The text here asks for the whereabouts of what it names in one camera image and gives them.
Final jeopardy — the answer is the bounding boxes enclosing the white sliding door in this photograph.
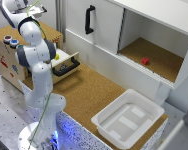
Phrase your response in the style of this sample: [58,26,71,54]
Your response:
[65,0,125,56]

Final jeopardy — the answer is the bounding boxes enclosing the wooden drawer box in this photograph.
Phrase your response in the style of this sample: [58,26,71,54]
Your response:
[0,21,65,93]

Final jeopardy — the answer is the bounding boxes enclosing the black door handle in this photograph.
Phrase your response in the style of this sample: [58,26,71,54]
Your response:
[84,4,96,36]

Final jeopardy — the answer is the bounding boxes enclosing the white plastic box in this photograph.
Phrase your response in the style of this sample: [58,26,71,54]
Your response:
[90,88,166,150]

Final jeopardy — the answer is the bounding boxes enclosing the red button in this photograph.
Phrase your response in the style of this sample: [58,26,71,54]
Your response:
[2,34,13,45]

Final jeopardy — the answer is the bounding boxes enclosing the blue button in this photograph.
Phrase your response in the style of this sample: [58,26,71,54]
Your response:
[9,38,20,49]

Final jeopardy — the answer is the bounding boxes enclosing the white cabinet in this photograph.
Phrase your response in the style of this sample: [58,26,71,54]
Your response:
[62,0,188,108]

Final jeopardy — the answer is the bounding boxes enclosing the green button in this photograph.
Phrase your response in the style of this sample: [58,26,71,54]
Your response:
[15,43,24,51]

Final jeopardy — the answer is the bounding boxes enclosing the green cable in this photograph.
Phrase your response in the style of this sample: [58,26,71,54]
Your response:
[26,0,57,150]

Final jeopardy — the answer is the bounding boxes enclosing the wooden drawer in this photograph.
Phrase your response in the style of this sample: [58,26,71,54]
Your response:
[49,47,81,85]

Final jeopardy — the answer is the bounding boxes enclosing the black drawer handle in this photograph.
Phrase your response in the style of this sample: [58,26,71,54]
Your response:
[52,56,81,78]

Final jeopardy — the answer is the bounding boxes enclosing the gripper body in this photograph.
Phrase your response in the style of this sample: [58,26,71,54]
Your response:
[27,5,48,19]

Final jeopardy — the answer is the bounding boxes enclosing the pink block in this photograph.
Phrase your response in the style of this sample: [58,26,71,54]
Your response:
[141,57,151,66]

